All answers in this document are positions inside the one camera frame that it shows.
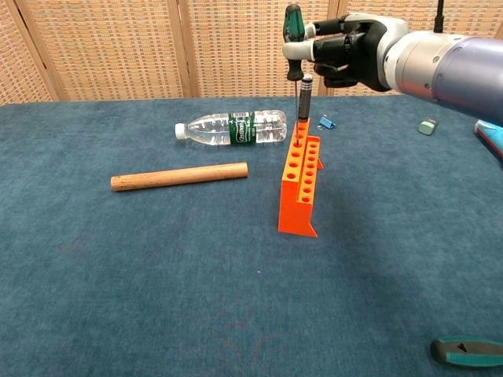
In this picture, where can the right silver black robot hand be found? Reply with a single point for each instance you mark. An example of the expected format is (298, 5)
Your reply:
(361, 51)

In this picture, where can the slim green black screwdriver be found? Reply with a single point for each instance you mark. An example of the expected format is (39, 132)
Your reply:
(292, 23)

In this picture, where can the silver metal precision screwdriver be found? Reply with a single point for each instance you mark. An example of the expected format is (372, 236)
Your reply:
(304, 104)

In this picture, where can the orange tool holder rack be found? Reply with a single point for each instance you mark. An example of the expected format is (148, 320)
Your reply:
(292, 212)

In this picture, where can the large teal black screwdriver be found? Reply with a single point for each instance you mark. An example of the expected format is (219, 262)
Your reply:
(471, 353)

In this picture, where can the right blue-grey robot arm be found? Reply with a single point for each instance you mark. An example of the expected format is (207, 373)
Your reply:
(452, 74)

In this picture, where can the blue binder clip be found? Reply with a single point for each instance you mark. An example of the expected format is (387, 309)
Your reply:
(326, 122)

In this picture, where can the small green eraser block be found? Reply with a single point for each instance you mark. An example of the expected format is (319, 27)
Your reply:
(426, 127)

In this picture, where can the light blue cylindrical tube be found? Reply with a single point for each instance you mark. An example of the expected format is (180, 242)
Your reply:
(491, 137)

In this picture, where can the clear plastic water bottle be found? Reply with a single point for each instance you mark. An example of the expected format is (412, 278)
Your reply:
(208, 127)

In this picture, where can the wooden dowel rod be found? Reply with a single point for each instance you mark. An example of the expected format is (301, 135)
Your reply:
(177, 176)

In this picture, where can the blue felt table mat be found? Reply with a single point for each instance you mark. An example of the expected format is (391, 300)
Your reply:
(157, 275)

